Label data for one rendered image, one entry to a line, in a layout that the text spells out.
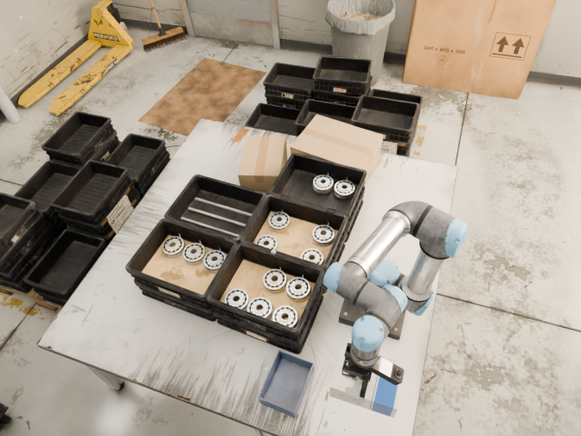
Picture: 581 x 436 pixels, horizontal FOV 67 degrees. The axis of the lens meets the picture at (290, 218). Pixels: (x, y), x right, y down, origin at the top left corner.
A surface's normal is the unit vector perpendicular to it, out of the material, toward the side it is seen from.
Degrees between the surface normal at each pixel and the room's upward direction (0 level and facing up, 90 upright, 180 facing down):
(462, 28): 80
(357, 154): 0
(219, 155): 0
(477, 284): 0
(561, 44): 90
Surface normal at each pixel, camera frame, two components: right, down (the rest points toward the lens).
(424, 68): -0.32, 0.54
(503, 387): -0.06, -0.62
